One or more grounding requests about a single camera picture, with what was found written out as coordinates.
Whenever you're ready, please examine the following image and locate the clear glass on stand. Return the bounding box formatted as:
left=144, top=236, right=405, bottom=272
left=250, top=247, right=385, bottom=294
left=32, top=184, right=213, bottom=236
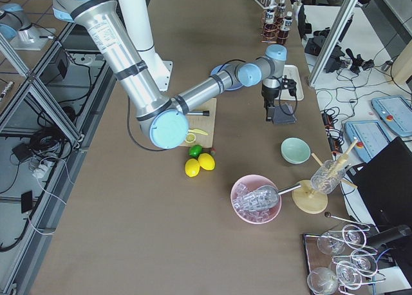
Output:
left=310, top=160, right=346, bottom=195

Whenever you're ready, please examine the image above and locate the metal ice scoop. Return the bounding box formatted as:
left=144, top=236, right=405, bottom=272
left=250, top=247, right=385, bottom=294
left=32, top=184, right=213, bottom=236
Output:
left=244, top=184, right=301, bottom=211

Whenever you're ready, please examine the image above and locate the yellow lemon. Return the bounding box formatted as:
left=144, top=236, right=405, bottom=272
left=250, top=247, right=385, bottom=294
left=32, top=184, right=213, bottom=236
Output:
left=185, top=158, right=200, bottom=178
left=198, top=153, right=216, bottom=171

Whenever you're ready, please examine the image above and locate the wooden glass drying stand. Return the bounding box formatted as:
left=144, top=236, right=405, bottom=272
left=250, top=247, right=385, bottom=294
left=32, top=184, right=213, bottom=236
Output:
left=292, top=138, right=357, bottom=214

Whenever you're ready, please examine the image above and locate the dark bottle white cap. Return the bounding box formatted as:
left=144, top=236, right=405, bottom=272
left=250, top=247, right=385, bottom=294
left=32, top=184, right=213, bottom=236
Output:
left=263, top=5, right=276, bottom=35

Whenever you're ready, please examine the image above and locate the mint green bowl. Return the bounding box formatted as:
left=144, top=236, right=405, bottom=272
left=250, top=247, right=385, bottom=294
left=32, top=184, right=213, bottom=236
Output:
left=281, top=137, right=311, bottom=164

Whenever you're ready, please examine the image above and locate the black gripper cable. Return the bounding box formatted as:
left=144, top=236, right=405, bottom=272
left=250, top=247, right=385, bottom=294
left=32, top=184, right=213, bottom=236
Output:
left=277, top=77, right=299, bottom=115

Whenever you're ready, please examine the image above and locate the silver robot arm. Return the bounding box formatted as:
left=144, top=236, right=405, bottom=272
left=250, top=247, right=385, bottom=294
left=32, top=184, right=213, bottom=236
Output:
left=53, top=0, right=287, bottom=149

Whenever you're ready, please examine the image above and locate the blue plate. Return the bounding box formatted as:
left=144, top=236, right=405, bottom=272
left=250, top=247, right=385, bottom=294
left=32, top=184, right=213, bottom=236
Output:
left=211, top=62, right=243, bottom=91

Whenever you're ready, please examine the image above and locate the green lime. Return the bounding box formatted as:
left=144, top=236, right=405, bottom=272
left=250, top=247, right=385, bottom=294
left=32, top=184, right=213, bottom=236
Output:
left=189, top=144, right=203, bottom=158

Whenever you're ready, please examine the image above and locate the steel cylinder muddler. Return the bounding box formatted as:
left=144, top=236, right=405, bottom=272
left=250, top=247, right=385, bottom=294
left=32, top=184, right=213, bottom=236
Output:
left=187, top=110, right=210, bottom=117

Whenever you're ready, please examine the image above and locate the wooden cutting board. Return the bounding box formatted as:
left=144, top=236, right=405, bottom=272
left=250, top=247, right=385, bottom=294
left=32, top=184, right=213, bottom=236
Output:
left=180, top=98, right=217, bottom=148

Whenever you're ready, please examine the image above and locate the copper wire bottle rack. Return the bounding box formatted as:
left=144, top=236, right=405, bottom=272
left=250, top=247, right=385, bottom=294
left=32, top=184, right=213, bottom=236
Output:
left=261, top=6, right=283, bottom=44

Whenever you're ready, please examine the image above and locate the grey cloth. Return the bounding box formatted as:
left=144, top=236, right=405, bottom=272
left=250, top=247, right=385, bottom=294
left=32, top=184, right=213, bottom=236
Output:
left=272, top=104, right=297, bottom=124

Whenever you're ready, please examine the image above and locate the teach pendant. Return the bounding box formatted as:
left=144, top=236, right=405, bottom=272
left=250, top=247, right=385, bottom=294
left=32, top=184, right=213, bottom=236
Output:
left=344, top=120, right=393, bottom=162
left=371, top=95, right=411, bottom=137

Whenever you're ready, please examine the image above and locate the pink bowl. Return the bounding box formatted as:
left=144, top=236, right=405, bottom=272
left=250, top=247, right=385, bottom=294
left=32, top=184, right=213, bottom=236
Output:
left=230, top=175, right=282, bottom=224

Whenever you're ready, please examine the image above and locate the cream tray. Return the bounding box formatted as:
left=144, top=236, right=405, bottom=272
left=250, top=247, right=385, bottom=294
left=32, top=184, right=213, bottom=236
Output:
left=279, top=64, right=305, bottom=102

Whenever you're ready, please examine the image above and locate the yellow plastic knife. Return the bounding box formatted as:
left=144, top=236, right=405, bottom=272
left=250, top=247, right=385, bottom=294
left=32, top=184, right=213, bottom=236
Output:
left=188, top=128, right=208, bottom=135

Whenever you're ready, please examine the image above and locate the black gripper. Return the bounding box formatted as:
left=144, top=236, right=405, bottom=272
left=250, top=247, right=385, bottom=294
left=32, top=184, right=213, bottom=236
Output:
left=261, top=79, right=281, bottom=121

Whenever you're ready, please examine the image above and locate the wine glass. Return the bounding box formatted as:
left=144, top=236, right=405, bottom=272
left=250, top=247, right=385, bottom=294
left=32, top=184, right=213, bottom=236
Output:
left=306, top=267, right=339, bottom=294

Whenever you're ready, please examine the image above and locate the glass holder tray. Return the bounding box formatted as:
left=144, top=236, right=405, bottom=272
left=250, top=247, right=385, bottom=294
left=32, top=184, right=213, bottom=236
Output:
left=303, top=232, right=386, bottom=294

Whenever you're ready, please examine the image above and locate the lemon half slice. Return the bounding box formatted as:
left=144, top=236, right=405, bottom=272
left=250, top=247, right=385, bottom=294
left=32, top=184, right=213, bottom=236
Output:
left=185, top=133, right=196, bottom=144

